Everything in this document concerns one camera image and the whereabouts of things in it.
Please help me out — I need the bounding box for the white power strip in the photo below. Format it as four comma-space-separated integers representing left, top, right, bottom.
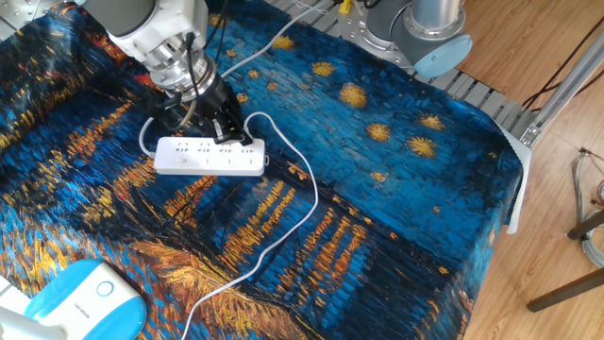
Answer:
152, 136, 271, 178

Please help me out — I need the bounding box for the silver screwed metal plate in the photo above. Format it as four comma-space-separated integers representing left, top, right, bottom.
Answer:
0, 0, 54, 26

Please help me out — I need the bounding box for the grey coiled cable bundle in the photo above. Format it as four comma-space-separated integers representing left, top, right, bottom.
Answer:
570, 148, 604, 269

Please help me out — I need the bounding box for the silver robot mounting plate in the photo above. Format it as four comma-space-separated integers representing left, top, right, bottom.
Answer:
325, 0, 454, 73

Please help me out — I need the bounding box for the white lamp power cord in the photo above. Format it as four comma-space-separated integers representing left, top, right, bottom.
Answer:
180, 110, 320, 340

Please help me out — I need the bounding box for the starry night painted tablecloth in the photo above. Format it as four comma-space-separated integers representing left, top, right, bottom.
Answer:
0, 0, 524, 340

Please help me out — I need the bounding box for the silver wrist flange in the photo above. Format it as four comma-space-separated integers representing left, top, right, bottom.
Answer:
145, 32, 219, 103

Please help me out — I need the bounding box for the white power strip cable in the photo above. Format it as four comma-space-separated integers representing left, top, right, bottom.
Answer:
138, 0, 332, 160

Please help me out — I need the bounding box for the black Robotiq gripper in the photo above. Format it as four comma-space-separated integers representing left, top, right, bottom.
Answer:
194, 75, 254, 147

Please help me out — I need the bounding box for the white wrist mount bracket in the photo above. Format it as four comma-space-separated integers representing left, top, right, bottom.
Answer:
107, 0, 210, 65

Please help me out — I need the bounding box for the black floor cable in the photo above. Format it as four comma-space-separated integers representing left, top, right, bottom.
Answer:
521, 13, 604, 113

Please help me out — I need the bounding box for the dark brown wooden leg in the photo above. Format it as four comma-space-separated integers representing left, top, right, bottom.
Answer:
565, 210, 604, 241
526, 267, 604, 314

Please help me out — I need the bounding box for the blue and white desk lamp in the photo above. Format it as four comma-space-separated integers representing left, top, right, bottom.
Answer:
0, 258, 149, 340

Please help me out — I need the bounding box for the aluminium frame beam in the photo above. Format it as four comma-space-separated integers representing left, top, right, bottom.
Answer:
518, 30, 604, 148

